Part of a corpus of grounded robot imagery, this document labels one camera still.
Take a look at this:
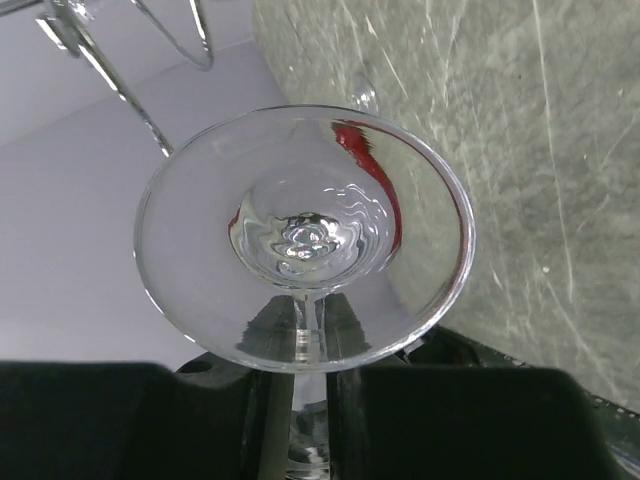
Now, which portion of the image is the chrome wine glass rack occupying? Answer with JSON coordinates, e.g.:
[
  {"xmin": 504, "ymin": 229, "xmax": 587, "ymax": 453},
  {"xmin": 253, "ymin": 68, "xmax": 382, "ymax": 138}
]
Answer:
[{"xmin": 1, "ymin": 1, "xmax": 212, "ymax": 144}]

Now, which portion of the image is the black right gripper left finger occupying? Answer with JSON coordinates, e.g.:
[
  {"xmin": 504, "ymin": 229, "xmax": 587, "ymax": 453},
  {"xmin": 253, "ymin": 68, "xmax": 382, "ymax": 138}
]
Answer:
[{"xmin": 1, "ymin": 360, "xmax": 260, "ymax": 479}]

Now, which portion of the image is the clear wine glass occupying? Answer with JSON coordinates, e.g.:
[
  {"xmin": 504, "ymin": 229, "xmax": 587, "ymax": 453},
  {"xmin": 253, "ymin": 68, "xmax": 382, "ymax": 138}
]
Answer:
[{"xmin": 133, "ymin": 105, "xmax": 476, "ymax": 479}]

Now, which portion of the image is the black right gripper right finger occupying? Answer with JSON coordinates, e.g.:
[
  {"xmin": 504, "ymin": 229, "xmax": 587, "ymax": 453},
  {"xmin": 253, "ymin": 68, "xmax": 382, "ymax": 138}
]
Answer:
[{"xmin": 329, "ymin": 327, "xmax": 639, "ymax": 479}]

